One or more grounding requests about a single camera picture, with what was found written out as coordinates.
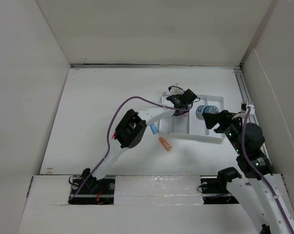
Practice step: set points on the white plastic organizer tray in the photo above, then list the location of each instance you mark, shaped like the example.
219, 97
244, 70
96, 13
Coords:
190, 127

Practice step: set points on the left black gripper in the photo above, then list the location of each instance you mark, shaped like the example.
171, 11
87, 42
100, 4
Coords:
185, 111

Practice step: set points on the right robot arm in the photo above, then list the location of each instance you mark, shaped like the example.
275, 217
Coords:
253, 185

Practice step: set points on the orange correction tape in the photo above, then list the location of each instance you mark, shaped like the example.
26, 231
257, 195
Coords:
165, 144

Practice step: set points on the blue correction tape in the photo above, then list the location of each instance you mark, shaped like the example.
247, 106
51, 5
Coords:
154, 129

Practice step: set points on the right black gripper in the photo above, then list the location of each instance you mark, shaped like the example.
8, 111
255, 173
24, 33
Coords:
222, 118

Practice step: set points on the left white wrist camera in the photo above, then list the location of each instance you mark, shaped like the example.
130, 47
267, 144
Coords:
175, 89

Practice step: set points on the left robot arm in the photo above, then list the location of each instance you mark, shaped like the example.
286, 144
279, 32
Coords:
131, 128

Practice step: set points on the blue putty jar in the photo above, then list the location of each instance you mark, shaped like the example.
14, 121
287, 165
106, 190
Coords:
208, 109

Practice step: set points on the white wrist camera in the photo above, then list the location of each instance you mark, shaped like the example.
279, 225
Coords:
247, 106
175, 89

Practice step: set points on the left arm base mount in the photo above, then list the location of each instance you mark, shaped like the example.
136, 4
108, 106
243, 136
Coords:
93, 192

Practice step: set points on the aluminium rail right side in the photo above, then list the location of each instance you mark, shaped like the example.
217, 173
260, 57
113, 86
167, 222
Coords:
251, 159

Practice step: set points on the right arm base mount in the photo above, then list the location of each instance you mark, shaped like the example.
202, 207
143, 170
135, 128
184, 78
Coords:
214, 188

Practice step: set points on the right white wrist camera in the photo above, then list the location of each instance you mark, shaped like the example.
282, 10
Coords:
247, 106

